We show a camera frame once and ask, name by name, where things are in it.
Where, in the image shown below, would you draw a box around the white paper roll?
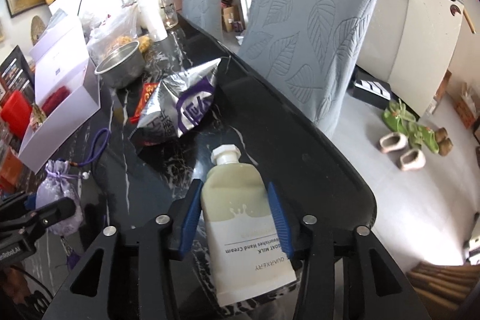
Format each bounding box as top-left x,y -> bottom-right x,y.
138,0 -> 168,42

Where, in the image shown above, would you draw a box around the near grey leaf-pattern chair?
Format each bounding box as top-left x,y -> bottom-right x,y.
238,0 -> 377,136

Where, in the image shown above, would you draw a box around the green sandals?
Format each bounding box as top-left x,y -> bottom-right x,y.
382,100 -> 439,154

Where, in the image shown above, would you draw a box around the cream hand cream tube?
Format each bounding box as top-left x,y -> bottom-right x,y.
201,145 -> 296,306

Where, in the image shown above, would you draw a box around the red plastic container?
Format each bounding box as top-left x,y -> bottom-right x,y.
1,90 -> 32,140

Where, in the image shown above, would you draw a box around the clear bag of waffles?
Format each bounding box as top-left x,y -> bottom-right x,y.
87,3 -> 152,65

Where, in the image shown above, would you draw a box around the white cabinet counter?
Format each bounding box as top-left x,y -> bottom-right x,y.
357,0 -> 464,116

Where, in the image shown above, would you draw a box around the white open gift box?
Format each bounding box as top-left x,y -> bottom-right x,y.
19,15 -> 101,173

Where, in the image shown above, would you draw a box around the brown gold snack packet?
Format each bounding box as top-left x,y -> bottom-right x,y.
29,103 -> 47,132

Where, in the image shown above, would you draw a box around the lilac drawstring sachet pouch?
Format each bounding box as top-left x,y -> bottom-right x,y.
35,127 -> 112,268

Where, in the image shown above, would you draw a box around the silver purple chip bag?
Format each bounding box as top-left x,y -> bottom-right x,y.
130,58 -> 221,147

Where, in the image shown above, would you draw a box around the beige slippers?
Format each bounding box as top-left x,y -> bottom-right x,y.
378,132 -> 426,171

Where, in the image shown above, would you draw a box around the red snack packet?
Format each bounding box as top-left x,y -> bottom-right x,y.
129,83 -> 159,124

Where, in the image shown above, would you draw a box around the metal bowl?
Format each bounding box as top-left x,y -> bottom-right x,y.
94,40 -> 146,89

